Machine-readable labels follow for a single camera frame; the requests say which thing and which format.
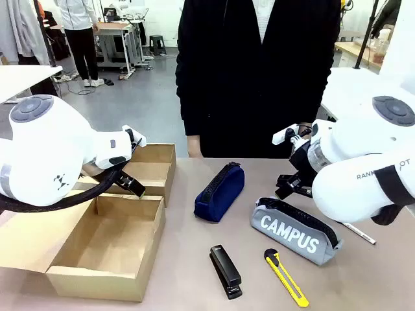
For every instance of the grey metal workbench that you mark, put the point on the grey metal workbench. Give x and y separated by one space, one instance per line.
113 35

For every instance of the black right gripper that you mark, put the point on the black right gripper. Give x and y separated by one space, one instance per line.
301 158

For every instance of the white sneaker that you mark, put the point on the white sneaker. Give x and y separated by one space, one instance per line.
97 82
86 83

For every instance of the black hanging jacket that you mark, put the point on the black hanging jacket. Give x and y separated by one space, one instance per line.
387 16

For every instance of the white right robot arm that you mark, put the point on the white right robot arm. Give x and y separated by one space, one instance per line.
350 145

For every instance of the person in white jacket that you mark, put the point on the person in white jacket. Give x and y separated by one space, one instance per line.
78 19

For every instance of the black stapler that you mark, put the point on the black stapler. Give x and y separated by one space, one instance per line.
227 272

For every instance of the navy blue pencil case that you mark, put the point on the navy blue pencil case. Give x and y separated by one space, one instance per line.
220 194

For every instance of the wooden table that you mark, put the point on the wooden table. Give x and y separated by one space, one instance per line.
350 48

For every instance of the grey CAMPUS pencil case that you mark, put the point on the grey CAMPUS pencil case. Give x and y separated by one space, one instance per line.
285 239

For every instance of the large brown cardboard box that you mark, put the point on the large brown cardboard box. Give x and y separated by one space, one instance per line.
107 246

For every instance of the person in grey coat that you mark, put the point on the person in grey coat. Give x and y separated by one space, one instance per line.
22 29

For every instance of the person's right hand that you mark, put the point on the person's right hand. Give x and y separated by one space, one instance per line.
195 145

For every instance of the white pencil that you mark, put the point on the white pencil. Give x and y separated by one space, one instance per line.
363 236

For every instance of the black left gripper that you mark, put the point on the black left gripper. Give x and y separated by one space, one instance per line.
122 179

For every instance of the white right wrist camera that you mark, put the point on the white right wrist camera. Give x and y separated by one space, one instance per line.
283 136

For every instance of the person in black cardigan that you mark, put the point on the person in black cardigan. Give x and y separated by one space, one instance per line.
243 81

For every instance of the white desk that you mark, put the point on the white desk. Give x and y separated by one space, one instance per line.
22 81

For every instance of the yellow utility knife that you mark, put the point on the yellow utility knife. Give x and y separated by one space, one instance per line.
285 278

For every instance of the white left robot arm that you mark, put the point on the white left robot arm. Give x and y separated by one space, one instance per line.
48 145

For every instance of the dark plastic stool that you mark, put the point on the dark plastic stool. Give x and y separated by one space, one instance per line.
157 43

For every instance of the black shoes pair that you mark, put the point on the black shoes pair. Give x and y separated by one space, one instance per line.
108 81

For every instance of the black tripod pole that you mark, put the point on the black tripod pole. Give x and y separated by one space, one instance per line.
45 35
366 35

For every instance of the clear plastic bottle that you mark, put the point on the clear plastic bottle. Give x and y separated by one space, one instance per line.
384 36

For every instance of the small brown cardboard box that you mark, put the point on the small brown cardboard box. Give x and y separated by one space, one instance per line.
155 175

